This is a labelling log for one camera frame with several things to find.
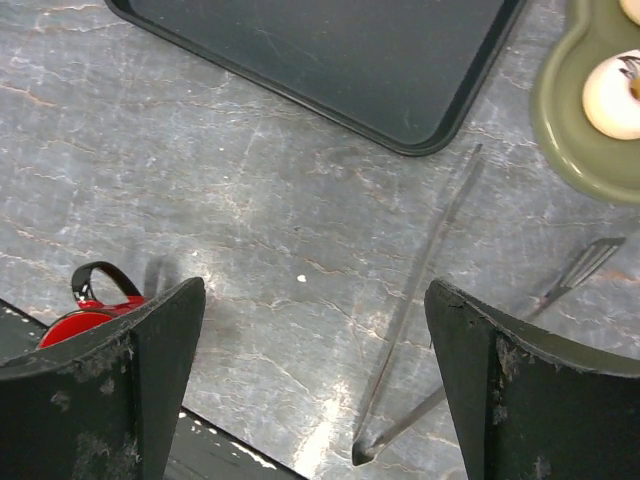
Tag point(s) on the white chocolate donut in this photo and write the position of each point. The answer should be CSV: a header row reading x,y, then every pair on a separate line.
x,y
608,99

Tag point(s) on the red mug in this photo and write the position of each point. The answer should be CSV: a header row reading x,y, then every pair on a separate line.
x,y
91,312

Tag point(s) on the metal tongs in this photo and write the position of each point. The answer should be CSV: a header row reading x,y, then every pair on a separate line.
x,y
584,264

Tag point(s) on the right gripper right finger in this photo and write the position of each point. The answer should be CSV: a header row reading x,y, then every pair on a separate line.
x,y
530,404

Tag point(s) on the black baking tray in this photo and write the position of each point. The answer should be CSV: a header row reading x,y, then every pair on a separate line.
x,y
403,74

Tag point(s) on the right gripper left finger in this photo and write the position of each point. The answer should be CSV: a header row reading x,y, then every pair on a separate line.
x,y
103,404

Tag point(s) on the green three-tier stand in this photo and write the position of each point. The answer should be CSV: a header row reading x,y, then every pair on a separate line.
x,y
588,160

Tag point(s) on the blue iced donut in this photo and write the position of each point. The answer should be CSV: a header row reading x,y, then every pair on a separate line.
x,y
631,9

